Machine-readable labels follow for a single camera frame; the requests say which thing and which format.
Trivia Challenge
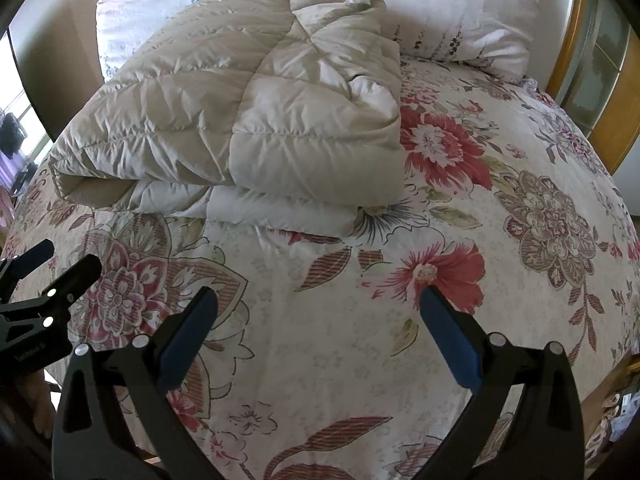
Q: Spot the person's left forearm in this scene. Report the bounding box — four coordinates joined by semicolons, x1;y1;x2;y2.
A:
30;375;57;439

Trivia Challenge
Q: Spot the wooden bedside table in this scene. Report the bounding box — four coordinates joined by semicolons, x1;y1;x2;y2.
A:
582;350;640;466

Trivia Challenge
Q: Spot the wooden headboard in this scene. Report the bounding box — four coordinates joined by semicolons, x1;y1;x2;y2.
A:
520;0;640;177

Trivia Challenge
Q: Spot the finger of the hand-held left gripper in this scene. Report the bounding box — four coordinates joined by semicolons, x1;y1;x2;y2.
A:
0;253;103;332
0;238;55;292

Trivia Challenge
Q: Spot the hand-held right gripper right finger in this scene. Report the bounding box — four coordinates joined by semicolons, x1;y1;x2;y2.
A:
412;286;586;480

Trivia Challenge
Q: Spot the pink printed pillow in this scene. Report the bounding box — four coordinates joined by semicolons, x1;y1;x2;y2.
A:
260;0;542;82
87;0;269;84

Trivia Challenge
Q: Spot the cream quilted comforter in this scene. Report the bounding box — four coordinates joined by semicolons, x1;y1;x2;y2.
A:
47;0;407;239

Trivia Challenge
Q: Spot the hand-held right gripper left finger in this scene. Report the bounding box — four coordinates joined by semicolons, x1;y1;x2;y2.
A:
51;286;223;480

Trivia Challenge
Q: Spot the floral bed sheet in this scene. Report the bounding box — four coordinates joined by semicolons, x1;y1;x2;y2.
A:
0;55;640;480

